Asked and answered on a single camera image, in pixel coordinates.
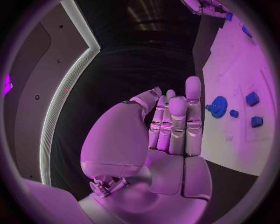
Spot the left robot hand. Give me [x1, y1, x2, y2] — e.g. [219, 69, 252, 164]
[77, 76, 213, 224]

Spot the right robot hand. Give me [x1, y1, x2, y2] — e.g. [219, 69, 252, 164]
[181, 0, 233, 18]

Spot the white task board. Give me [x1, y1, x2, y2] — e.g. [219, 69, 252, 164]
[200, 13, 275, 176]

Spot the thick blue cylinder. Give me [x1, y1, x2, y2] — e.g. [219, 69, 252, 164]
[241, 25, 254, 39]

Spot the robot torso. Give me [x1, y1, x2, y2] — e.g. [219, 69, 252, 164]
[4, 0, 102, 186]

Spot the blue gear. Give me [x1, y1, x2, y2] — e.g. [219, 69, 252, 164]
[205, 95, 229, 119]

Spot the small blue plug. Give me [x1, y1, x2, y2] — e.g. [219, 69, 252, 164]
[251, 116, 264, 128]

